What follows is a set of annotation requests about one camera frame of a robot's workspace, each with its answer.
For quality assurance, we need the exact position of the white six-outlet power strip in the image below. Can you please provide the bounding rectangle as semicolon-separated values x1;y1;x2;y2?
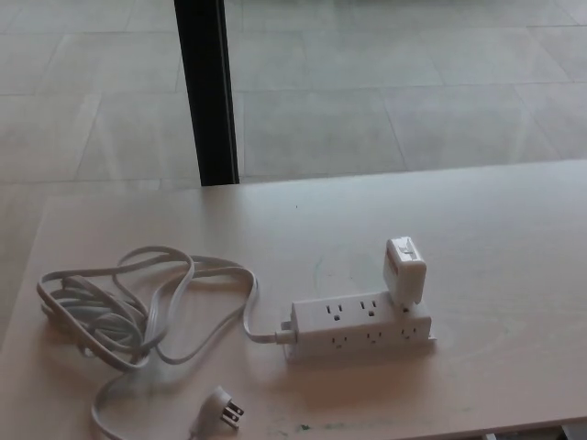
275;289;440;365

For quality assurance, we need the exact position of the white flat power cord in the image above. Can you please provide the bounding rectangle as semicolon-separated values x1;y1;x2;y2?
35;246;294;440

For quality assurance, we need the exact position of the white square charger plug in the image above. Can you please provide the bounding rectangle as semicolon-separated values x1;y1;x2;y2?
382;235;427;309

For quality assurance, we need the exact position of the black vertical frame post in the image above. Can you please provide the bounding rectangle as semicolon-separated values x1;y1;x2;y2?
173;0;240;187

